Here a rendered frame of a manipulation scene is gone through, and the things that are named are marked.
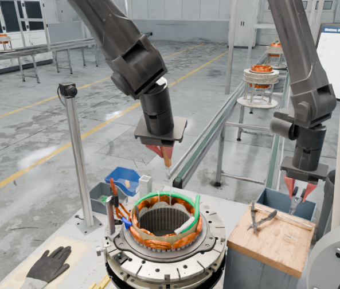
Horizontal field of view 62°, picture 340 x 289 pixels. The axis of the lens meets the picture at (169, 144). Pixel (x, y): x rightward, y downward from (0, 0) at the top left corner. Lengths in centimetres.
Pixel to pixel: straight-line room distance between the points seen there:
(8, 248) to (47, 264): 141
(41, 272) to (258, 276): 72
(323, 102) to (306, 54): 11
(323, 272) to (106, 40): 39
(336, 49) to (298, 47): 89
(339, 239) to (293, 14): 52
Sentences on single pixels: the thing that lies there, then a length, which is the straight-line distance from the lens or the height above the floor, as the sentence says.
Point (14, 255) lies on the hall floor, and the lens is 249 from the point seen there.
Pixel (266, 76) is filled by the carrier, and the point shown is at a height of 108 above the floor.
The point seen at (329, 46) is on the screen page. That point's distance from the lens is 157.
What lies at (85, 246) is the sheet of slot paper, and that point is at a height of 78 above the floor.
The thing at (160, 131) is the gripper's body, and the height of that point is 140.
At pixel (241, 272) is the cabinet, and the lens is 88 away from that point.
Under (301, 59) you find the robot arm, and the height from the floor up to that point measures 153.
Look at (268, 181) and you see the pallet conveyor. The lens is 167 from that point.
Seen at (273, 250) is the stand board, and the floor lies 107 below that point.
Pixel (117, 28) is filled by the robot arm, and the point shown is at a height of 160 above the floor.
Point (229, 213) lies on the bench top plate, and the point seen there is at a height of 78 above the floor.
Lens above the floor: 162
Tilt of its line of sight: 26 degrees down
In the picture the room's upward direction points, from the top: straight up
